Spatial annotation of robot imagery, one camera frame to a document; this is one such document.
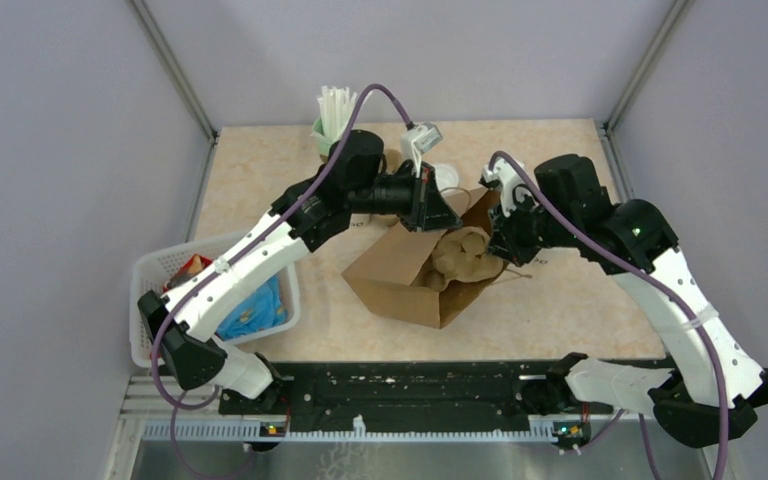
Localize stack of white paper cups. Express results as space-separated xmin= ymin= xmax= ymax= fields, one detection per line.
xmin=350 ymin=213 xmax=371 ymax=228

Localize stack of white lids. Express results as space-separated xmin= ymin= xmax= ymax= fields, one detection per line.
xmin=433 ymin=163 xmax=460 ymax=192

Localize aluminium frame rail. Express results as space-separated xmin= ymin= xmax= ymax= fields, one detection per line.
xmin=103 ymin=376 xmax=717 ymax=479

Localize green straw holder cup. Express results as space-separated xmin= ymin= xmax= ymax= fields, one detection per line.
xmin=311 ymin=117 xmax=339 ymax=162

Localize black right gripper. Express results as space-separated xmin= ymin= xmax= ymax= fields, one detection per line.
xmin=485 ymin=188 xmax=578 ymax=268

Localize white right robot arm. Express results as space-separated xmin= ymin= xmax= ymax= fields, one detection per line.
xmin=480 ymin=151 xmax=768 ymax=448

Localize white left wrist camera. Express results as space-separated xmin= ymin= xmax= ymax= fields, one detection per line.
xmin=400 ymin=122 xmax=443 ymax=178

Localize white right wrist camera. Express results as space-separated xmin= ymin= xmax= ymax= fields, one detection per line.
xmin=479 ymin=154 xmax=525 ymax=217

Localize brown paper bag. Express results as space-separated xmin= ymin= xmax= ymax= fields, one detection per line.
xmin=342 ymin=187 xmax=509 ymax=329

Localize white paper straws bundle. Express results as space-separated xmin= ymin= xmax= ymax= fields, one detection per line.
xmin=317 ymin=86 xmax=359 ymax=139

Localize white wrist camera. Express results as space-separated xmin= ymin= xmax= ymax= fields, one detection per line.
xmin=400 ymin=122 xmax=443 ymax=178
xmin=479 ymin=154 xmax=525 ymax=217

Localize red snack bag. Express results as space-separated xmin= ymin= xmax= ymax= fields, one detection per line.
xmin=163 ymin=254 xmax=213 ymax=292

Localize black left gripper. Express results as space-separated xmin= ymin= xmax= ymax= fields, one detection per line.
xmin=348 ymin=160 xmax=463 ymax=233

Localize single brown pulp cup carrier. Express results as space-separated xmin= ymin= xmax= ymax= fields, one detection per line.
xmin=420 ymin=227 xmax=505 ymax=292

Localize blue snack bag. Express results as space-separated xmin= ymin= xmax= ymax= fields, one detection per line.
xmin=216 ymin=276 xmax=288 ymax=341

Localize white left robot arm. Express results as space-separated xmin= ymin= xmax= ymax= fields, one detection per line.
xmin=137 ymin=123 xmax=462 ymax=414

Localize white plastic basket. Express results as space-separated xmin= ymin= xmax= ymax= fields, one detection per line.
xmin=129 ymin=231 xmax=302 ymax=368

